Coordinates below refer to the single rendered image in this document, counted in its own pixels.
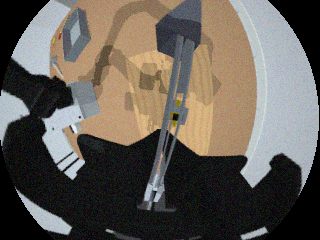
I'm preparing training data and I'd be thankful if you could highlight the light wooden board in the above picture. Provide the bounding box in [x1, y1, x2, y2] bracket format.
[125, 44, 213, 156]

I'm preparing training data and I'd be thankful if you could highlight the grey roasting tin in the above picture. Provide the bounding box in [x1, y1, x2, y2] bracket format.
[61, 7, 91, 63]

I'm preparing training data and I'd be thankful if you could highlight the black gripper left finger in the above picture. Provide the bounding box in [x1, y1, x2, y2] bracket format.
[77, 128, 160, 205]

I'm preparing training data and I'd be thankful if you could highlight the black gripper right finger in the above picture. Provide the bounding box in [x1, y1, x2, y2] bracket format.
[164, 132, 248, 209]

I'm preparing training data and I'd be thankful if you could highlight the white cylinder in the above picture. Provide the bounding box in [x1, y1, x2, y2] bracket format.
[72, 123, 81, 133]

